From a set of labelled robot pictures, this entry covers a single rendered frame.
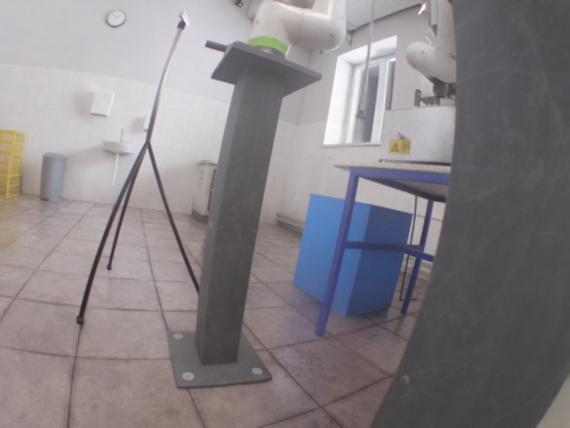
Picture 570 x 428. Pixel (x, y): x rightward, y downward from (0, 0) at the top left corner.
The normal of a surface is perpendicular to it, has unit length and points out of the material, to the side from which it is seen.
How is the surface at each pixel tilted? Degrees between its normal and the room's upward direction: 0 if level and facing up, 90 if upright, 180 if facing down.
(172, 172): 90
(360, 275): 90
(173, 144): 90
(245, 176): 90
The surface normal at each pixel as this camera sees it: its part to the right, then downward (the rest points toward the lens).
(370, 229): 0.52, 0.16
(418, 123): -0.84, -0.11
